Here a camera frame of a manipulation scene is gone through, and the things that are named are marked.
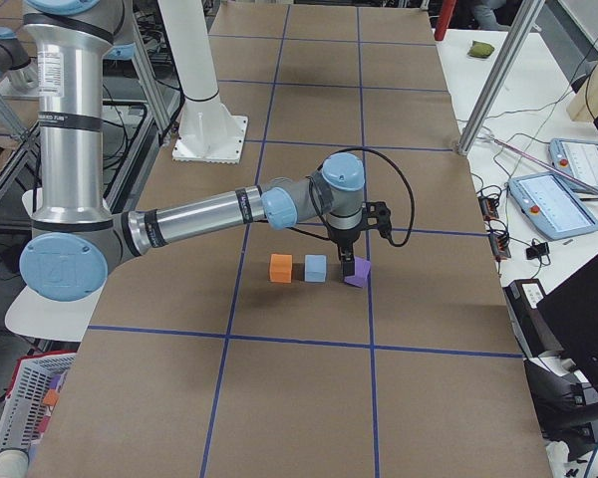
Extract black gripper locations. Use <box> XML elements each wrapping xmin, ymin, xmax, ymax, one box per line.
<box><xmin>326</xmin><ymin>201</ymin><xmax>391</xmax><ymax>278</ymax></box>

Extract light blue foam block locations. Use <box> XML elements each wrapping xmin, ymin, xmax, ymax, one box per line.
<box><xmin>304</xmin><ymin>254</ymin><xmax>328</xmax><ymax>283</ymax></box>

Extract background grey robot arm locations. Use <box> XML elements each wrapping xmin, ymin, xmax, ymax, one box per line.
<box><xmin>0</xmin><ymin>27</ymin><xmax>38</xmax><ymax>95</ymax></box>

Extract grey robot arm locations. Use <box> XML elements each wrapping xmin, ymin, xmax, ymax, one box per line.
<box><xmin>19</xmin><ymin>1</ymin><xmax>392</xmax><ymax>302</ymax></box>

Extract purple foam block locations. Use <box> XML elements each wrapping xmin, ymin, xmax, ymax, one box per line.
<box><xmin>344</xmin><ymin>257</ymin><xmax>372</xmax><ymax>288</ymax></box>

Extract orange foam block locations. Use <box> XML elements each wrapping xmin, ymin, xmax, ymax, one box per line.
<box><xmin>269</xmin><ymin>253</ymin><xmax>293</xmax><ymax>284</ymax></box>

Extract front teach pendant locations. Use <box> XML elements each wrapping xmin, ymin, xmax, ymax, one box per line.
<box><xmin>508</xmin><ymin>173</ymin><xmax>598</xmax><ymax>240</ymax></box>

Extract teach pendant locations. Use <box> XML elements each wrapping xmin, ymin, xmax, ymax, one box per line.
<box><xmin>549</xmin><ymin>138</ymin><xmax>598</xmax><ymax>189</ymax></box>
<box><xmin>508</xmin><ymin>173</ymin><xmax>598</xmax><ymax>240</ymax></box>

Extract black laptop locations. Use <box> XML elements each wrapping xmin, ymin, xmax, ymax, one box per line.
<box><xmin>537</xmin><ymin>253</ymin><xmax>598</xmax><ymax>389</ymax></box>

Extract green bean bag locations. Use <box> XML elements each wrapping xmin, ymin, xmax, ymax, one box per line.
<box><xmin>467</xmin><ymin>41</ymin><xmax>495</xmax><ymax>60</ymax></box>

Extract rear teach pendant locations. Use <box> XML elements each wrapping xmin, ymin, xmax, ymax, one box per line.
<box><xmin>549</xmin><ymin>138</ymin><xmax>598</xmax><ymax>189</ymax></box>

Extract black monitor stand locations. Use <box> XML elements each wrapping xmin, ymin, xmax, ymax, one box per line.
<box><xmin>523</xmin><ymin>358</ymin><xmax>598</xmax><ymax>455</ymax></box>

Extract white plastic chair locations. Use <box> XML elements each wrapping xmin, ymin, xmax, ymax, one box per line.
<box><xmin>4</xmin><ymin>187</ymin><xmax>104</xmax><ymax>344</ymax></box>

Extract white plastic basket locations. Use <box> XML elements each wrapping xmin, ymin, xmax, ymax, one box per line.
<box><xmin>0</xmin><ymin>352</ymin><xmax>76</xmax><ymax>452</ymax></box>

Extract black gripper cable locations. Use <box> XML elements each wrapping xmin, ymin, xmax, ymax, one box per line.
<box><xmin>288</xmin><ymin>146</ymin><xmax>415</xmax><ymax>249</ymax></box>

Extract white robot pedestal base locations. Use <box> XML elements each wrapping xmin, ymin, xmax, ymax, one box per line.
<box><xmin>159</xmin><ymin>1</ymin><xmax>248</xmax><ymax>163</ymax></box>

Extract aluminium frame post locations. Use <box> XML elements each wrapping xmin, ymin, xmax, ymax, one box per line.
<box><xmin>456</xmin><ymin>0</ymin><xmax>545</xmax><ymax>156</ymax></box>

